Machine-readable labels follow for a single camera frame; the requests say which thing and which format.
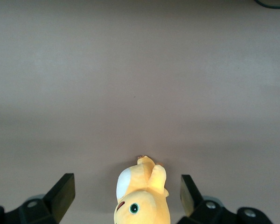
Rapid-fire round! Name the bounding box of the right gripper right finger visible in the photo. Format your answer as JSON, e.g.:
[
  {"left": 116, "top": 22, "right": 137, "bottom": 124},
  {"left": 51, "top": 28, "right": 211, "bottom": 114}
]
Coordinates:
[{"left": 178, "top": 174, "right": 275, "bottom": 224}]

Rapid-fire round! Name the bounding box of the yellow plush toy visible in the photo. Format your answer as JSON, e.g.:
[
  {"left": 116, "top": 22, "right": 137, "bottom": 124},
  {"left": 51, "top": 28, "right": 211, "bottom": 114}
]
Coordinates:
[{"left": 113, "top": 154, "right": 171, "bottom": 224}]

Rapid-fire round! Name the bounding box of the brown table cover sheet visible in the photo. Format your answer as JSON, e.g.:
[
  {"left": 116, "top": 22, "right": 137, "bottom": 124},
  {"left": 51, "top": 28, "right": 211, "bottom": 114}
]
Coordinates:
[{"left": 0, "top": 0, "right": 280, "bottom": 224}]

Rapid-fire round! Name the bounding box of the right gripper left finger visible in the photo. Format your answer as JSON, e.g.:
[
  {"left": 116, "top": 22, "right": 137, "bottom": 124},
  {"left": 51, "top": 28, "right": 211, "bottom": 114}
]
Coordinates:
[{"left": 0, "top": 173, "right": 76, "bottom": 224}]

